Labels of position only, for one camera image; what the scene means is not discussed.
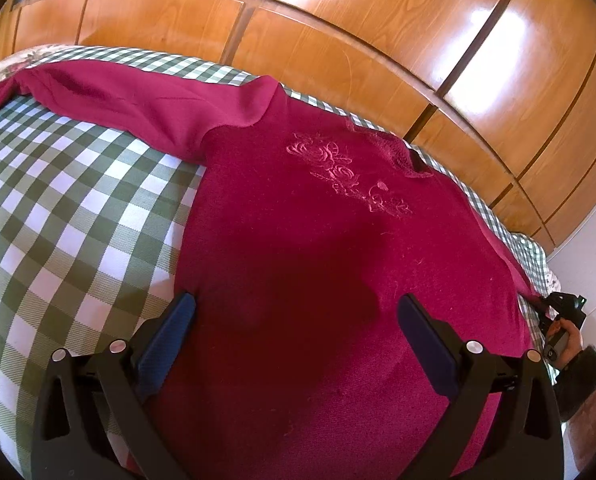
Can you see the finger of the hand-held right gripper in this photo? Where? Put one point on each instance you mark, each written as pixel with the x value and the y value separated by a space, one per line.
pixel 539 303

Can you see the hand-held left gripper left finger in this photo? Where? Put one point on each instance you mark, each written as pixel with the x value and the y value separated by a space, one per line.
pixel 170 340

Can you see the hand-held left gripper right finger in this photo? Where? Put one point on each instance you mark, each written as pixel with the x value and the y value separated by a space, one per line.
pixel 428 345

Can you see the red embroidered sweater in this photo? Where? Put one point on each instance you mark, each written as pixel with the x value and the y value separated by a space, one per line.
pixel 288 260

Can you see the person's right hand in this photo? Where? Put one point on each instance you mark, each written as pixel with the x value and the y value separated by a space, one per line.
pixel 570 340

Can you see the green checked blanket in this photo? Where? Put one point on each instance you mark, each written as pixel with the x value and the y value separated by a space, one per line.
pixel 78 210

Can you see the wooden wardrobe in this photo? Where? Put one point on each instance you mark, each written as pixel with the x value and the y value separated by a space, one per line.
pixel 328 25

